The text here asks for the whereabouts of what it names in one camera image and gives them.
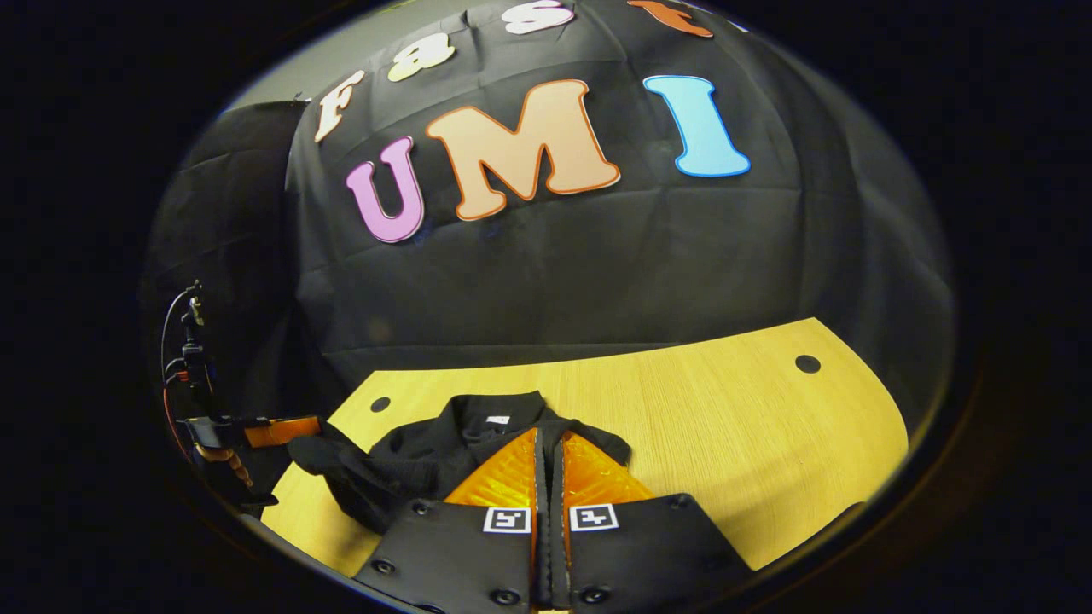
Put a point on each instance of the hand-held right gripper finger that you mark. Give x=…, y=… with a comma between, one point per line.
x=556, y=529
x=539, y=529

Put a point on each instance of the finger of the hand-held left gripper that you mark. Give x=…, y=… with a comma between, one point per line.
x=281, y=431

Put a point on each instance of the black buttoned jacket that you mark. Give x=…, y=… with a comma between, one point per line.
x=401, y=465

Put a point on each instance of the black backdrop cloth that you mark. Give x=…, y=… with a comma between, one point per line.
x=597, y=256

